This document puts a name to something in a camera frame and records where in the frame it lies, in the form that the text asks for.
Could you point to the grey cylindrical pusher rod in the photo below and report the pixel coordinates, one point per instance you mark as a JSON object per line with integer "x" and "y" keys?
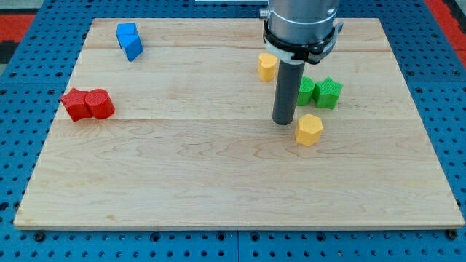
{"x": 286, "y": 93}

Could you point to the black and white clamp ring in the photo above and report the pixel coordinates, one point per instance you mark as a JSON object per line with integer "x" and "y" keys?
{"x": 295, "y": 54}

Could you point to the yellow heart block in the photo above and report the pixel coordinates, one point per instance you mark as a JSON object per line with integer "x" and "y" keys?
{"x": 266, "y": 67}

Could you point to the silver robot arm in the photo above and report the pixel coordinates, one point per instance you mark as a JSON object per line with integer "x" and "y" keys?
{"x": 297, "y": 32}

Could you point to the yellow hexagon block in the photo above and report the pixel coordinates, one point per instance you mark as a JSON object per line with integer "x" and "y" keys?
{"x": 308, "y": 130}

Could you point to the green round block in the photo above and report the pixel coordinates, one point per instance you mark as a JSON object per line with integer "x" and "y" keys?
{"x": 306, "y": 89}

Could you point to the green star block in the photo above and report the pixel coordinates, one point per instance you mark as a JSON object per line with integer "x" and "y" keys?
{"x": 326, "y": 93}

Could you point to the wooden board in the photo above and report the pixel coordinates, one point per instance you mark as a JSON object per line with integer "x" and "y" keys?
{"x": 192, "y": 144}

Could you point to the blue pentagon block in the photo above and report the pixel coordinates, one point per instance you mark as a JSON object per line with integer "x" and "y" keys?
{"x": 132, "y": 46}

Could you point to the blue cube block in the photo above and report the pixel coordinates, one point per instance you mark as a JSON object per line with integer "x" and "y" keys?
{"x": 125, "y": 29}

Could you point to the red cylinder block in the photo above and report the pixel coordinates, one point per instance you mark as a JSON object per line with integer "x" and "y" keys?
{"x": 99, "y": 103}

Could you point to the red star block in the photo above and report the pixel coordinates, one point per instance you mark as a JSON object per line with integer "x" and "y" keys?
{"x": 74, "y": 103}

